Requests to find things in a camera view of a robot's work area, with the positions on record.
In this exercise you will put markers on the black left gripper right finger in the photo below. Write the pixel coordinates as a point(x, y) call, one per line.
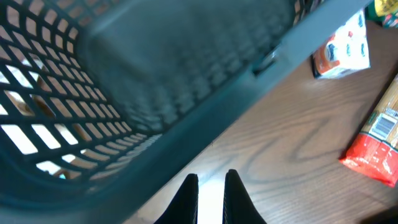
point(238, 207)

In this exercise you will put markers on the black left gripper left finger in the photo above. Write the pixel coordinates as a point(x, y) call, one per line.
point(183, 208)

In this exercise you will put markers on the dark grey plastic basket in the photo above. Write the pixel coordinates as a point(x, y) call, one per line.
point(103, 102)

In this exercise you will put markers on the red spaghetti pasta packet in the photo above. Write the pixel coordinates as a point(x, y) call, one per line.
point(374, 150)

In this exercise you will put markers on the white tissue pack box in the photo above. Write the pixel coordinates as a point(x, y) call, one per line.
point(345, 52)

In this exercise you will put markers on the green Nescafe coffee bag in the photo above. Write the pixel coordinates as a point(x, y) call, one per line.
point(383, 12)

